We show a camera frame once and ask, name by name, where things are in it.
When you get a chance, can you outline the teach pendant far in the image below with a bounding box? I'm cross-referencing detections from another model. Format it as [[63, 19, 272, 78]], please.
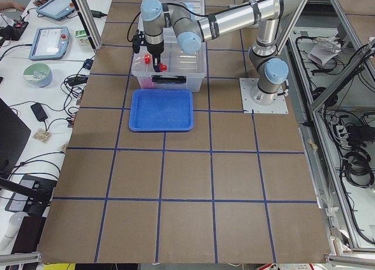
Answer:
[[36, 0, 75, 20]]

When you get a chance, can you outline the black monitor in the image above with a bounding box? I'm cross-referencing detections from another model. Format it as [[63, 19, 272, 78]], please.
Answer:
[[0, 100, 31, 179]]

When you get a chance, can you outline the person hand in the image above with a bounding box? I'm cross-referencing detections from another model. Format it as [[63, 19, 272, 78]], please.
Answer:
[[0, 0, 26, 12]]

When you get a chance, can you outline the black charger brick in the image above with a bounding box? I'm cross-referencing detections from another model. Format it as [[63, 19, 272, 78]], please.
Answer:
[[30, 102, 48, 122]]

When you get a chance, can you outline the teach pendant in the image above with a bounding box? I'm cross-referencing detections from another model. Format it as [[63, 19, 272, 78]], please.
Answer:
[[29, 26, 70, 61], [36, 0, 75, 20]]

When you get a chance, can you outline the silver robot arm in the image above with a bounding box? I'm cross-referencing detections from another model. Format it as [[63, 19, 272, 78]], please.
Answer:
[[130, 0, 307, 106]]

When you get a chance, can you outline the teach pendant near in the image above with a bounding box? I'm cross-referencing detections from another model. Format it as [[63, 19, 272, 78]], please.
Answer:
[[29, 26, 70, 61]]

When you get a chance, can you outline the aluminium frame post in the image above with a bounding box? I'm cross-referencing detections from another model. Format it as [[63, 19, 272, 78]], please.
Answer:
[[71, 0, 103, 50]]

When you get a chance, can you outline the blue plastic tray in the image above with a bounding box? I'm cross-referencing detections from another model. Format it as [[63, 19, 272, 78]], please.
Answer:
[[128, 89, 194, 132]]

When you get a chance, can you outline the black box latch handle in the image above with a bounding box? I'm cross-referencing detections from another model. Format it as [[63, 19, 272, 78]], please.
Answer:
[[151, 75, 186, 84]]

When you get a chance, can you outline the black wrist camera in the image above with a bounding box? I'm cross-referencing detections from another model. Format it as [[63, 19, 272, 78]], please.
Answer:
[[131, 30, 145, 54]]

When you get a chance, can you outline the red block upper cluster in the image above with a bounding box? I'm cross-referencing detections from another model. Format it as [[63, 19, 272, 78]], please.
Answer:
[[144, 54, 152, 64]]

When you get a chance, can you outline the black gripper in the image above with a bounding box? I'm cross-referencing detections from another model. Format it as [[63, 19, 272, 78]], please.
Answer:
[[146, 42, 164, 72]]

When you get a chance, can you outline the clear plastic storage box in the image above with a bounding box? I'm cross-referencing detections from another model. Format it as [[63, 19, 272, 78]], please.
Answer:
[[131, 28, 207, 92]]

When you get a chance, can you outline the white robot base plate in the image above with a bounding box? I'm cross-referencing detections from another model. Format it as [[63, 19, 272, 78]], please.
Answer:
[[240, 78, 288, 115]]

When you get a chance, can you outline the green white carton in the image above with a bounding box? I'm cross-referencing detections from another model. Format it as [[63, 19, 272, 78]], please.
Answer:
[[74, 30, 91, 46]]

